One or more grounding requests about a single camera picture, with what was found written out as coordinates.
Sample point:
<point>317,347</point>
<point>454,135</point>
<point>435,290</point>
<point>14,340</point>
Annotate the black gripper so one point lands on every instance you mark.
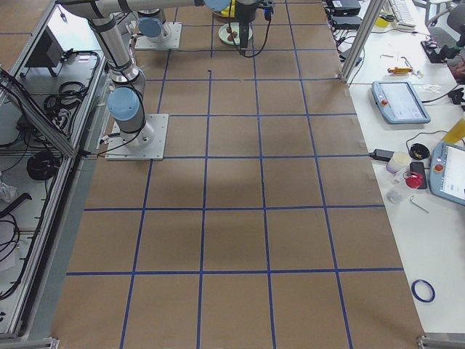
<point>243,19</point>

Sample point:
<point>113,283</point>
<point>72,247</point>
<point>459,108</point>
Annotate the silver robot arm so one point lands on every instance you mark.
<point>125,103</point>
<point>152,24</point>

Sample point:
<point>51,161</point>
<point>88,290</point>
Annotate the pale green round plate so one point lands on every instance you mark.
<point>223,34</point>

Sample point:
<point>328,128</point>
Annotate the yellow banana bunch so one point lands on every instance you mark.
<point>230,8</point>

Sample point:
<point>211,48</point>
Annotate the brown wicker basket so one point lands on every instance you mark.
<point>218,14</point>

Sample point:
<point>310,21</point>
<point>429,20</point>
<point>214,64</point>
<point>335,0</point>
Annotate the gold wrapped tool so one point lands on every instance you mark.
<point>399,70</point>

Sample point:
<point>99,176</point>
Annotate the grey teach pendant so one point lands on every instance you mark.
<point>446,175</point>
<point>399,103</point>

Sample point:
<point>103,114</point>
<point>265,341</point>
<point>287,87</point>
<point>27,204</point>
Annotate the black power adapter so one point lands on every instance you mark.
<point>381,155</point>

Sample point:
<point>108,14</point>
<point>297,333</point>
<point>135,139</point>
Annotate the blue tape roll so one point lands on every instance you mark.
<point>423,291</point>

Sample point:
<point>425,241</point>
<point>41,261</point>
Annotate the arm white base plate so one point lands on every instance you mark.
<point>149,144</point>
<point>142,43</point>

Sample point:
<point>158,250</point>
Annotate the aluminium frame post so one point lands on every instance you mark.
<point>371,14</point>

